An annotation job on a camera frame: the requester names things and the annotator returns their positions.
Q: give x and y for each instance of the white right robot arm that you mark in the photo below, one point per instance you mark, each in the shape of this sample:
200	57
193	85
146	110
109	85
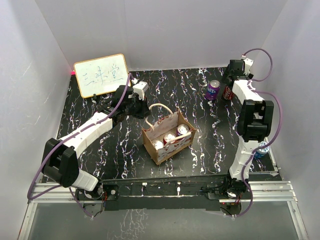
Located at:
253	126

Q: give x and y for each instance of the patterned canvas tote bag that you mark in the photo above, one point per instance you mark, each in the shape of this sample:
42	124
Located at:
157	130

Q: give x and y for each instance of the purple Fanta can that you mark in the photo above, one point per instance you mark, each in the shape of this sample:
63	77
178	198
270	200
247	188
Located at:
182	129
213	89

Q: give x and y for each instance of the small framed whiteboard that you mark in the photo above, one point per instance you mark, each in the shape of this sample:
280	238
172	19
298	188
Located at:
101	75

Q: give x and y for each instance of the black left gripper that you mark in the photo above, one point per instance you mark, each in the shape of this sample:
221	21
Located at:
145	111

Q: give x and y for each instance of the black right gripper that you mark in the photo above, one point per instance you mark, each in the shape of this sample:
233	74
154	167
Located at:
227	73

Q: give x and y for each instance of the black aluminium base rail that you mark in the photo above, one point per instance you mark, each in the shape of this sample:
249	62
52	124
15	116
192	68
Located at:
219	194

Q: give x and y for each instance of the red soda can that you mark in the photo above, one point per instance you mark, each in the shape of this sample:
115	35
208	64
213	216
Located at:
158	144

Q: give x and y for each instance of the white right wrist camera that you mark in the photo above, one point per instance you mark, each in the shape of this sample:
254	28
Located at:
247	64

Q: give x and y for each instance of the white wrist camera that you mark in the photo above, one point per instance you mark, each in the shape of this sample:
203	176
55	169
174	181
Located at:
140	88
247	64

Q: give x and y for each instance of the red Coca-Cola can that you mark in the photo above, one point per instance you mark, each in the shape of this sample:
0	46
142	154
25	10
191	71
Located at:
228	93
168	137

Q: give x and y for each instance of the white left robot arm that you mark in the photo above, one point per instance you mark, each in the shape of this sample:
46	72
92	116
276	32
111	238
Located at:
60	157

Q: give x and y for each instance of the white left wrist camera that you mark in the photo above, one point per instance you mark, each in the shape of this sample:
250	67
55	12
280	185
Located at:
140	88

